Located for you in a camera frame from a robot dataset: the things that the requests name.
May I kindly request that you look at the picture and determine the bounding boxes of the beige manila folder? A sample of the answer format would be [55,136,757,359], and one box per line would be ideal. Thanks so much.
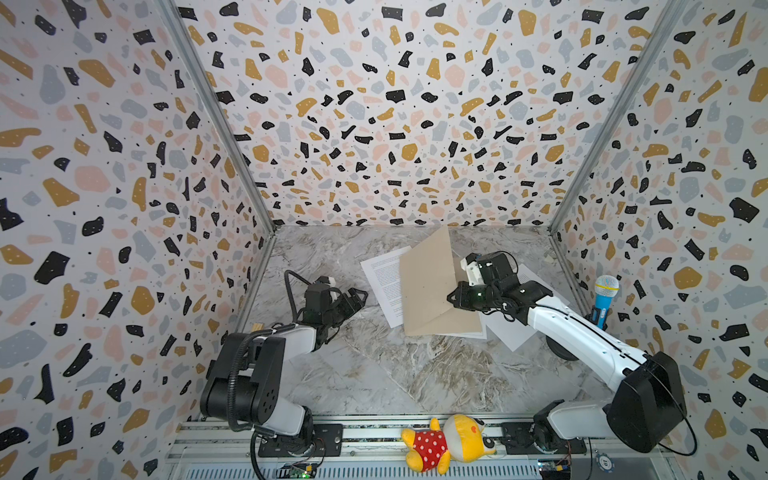
[400,226,483,337]

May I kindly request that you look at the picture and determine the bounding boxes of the technical drawing paper sheet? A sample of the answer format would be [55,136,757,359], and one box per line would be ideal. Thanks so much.
[455,325,487,340]

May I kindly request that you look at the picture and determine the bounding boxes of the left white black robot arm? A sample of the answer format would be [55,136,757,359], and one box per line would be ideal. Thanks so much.
[200,276,368,439]

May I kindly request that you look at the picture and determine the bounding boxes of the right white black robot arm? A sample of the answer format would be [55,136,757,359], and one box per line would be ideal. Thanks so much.
[447,251,688,453]

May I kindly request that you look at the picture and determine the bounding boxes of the text printed paper sheet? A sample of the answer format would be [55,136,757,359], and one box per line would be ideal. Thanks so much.
[361,246,411,328]

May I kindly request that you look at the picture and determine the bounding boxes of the blue toy microphone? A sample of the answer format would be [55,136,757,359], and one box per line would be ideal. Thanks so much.
[591,275,620,330]

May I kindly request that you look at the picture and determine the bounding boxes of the yellow plush toy red dress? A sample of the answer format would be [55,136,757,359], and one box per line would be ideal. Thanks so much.
[401,414,496,475]

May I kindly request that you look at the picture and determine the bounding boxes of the left green circuit board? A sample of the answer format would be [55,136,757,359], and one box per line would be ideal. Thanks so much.
[275,463,318,480]

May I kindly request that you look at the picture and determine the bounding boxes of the right circuit board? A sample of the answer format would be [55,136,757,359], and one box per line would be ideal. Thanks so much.
[537,460,571,480]

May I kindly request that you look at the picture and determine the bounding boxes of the round white blue badge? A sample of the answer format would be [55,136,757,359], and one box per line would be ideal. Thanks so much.
[596,452,614,473]

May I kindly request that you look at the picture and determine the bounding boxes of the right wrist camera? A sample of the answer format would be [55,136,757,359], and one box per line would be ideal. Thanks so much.
[460,253,485,286]

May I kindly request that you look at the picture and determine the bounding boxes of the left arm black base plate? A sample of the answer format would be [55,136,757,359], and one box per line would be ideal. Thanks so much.
[257,423,344,461]

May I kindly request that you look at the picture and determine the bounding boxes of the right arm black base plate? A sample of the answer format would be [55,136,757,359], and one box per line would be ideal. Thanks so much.
[501,421,588,455]

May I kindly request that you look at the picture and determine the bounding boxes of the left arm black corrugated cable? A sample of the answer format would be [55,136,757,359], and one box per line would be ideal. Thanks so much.
[224,269,313,480]

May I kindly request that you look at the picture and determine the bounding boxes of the aluminium rail frame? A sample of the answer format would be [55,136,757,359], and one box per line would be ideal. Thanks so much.
[162,414,684,479]

